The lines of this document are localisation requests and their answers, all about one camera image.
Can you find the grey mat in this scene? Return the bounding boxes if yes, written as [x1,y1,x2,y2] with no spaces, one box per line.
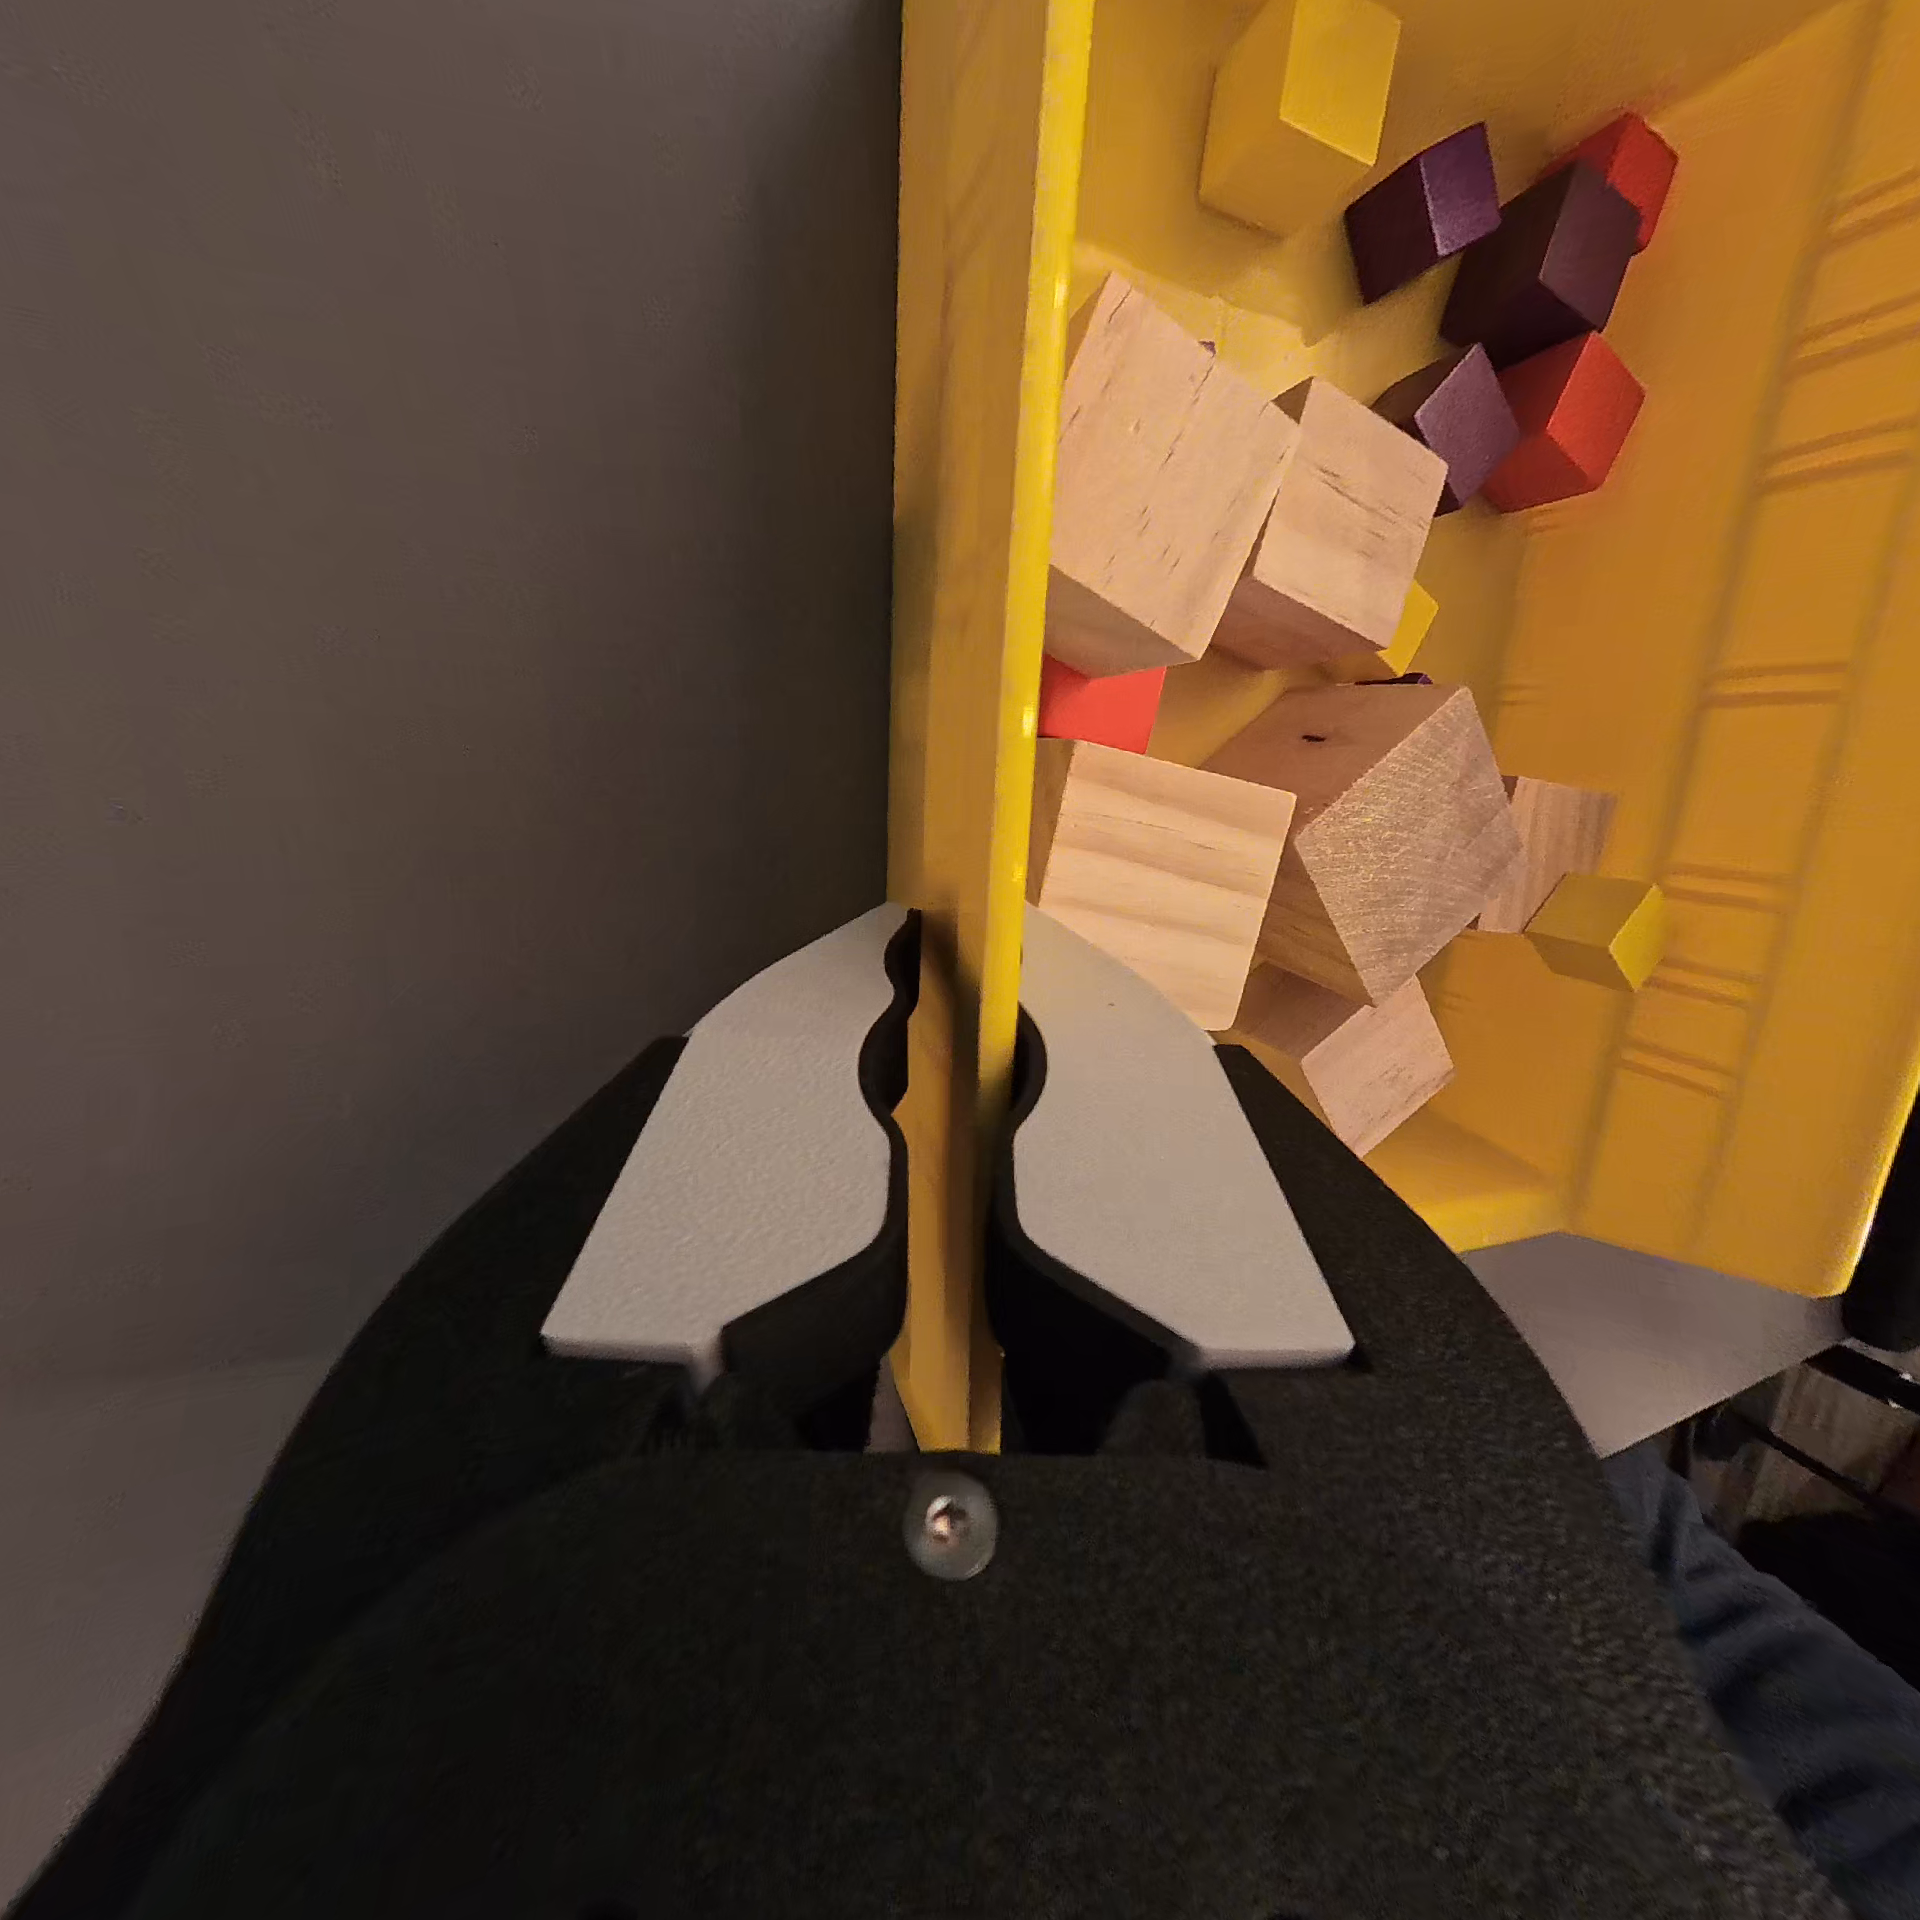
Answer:
[0,0,909,1396]

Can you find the pile of coloured wooden cubes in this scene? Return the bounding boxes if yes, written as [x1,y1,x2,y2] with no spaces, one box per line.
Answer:
[1026,0,1681,1157]

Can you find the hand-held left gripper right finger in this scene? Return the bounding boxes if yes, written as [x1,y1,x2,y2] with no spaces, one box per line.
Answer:
[983,905,1359,1375]

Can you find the person's jeans leg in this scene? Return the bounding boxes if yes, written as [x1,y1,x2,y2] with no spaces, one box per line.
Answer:
[1605,1439,1920,1920]

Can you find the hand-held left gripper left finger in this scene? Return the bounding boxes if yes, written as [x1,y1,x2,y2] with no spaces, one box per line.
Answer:
[536,903,922,1378]

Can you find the yellow plastic box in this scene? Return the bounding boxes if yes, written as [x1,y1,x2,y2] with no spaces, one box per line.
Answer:
[892,0,1920,1455]

